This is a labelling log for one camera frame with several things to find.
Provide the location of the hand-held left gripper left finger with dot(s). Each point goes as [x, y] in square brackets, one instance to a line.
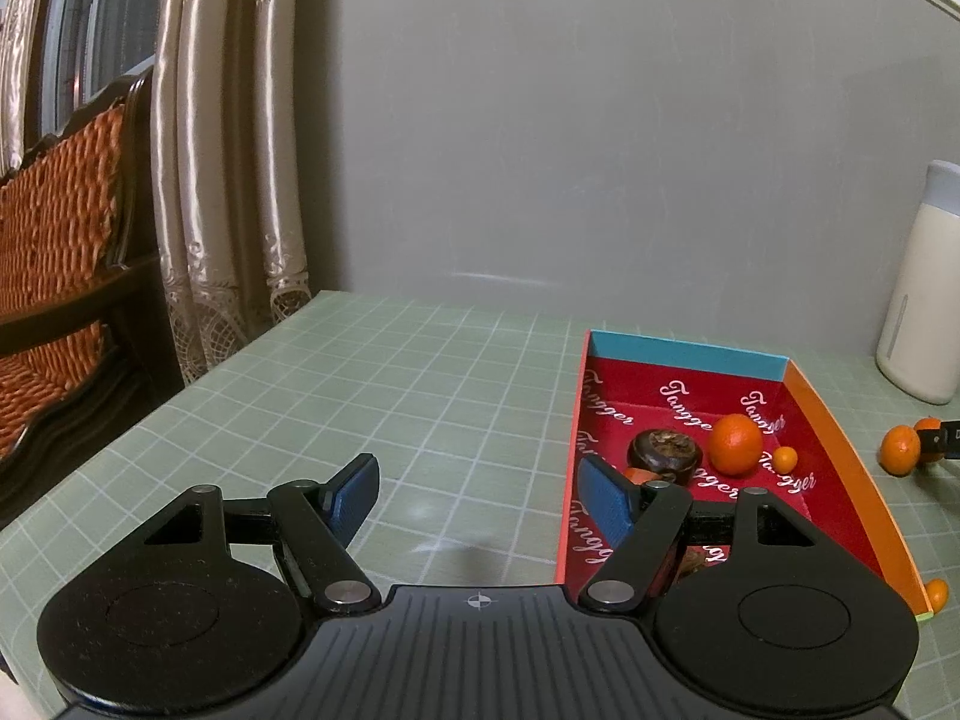
[351, 493]

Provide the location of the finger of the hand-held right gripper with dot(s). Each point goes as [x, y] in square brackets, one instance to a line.
[937, 441]

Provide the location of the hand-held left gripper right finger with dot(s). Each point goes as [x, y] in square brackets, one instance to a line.
[606, 499]

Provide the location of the large orange mandarin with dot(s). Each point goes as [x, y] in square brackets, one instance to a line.
[928, 422]
[735, 445]
[898, 450]

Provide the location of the dark brown round fruit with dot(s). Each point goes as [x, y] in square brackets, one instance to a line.
[664, 452]

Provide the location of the reddish brown fruit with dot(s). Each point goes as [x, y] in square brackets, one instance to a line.
[694, 564]

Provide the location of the red cardboard box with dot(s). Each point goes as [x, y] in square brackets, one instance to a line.
[675, 390]

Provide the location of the small orange kumquat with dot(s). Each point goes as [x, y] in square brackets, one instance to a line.
[785, 459]
[936, 594]

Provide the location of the small reddish orange fruit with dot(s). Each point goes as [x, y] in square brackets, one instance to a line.
[639, 474]

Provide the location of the green checked tablecloth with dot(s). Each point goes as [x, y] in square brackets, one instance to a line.
[375, 390]

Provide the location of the white thermos jug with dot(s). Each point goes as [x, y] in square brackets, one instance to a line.
[926, 292]

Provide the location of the beige satin curtain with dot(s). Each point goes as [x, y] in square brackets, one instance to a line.
[225, 165]
[19, 52]

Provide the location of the wooden sofa with orange cushion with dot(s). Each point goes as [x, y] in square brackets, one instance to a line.
[60, 240]

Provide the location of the glass window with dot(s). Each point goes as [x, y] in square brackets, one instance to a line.
[105, 15]

